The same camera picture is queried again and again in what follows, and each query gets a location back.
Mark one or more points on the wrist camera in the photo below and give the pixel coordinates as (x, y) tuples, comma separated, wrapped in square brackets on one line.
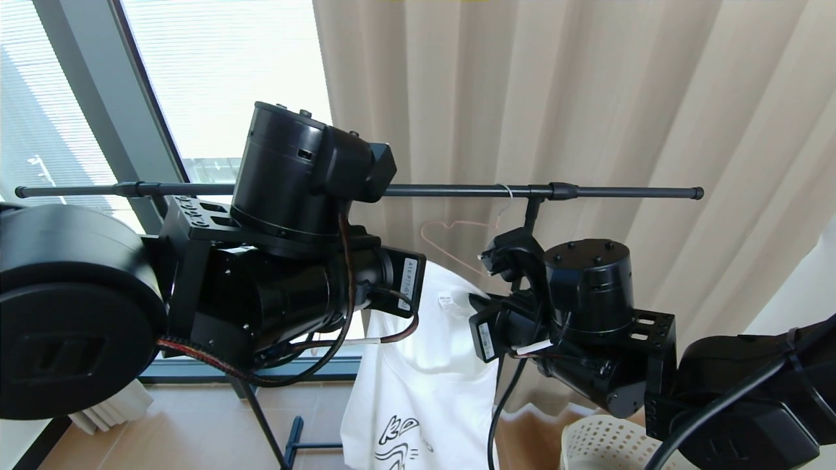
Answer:
[(516, 251), (382, 170)]

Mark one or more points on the pink clothes hanger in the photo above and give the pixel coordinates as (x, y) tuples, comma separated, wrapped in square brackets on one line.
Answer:
[(470, 222)]

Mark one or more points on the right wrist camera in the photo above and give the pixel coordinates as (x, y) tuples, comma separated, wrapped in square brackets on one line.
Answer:
[(516, 251)]

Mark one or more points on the white laundry basket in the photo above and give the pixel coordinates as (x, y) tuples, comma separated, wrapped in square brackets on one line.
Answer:
[(601, 447)]

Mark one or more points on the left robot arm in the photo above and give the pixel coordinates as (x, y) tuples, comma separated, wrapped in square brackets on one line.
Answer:
[(78, 313)]

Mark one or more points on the beige curtain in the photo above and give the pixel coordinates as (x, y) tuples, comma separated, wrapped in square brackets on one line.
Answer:
[(588, 78)]

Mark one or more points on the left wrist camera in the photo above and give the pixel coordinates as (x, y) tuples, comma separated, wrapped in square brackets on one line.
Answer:
[(382, 170)]

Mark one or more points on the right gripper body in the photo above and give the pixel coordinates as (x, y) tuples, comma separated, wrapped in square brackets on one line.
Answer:
[(516, 326)]

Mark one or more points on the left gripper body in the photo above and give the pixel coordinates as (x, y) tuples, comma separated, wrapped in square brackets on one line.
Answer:
[(281, 300)]

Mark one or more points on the white printed T-shirt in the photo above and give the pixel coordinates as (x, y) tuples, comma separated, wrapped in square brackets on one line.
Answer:
[(424, 365)]

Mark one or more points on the black clothes rack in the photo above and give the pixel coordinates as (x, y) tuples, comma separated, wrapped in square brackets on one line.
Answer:
[(620, 192)]

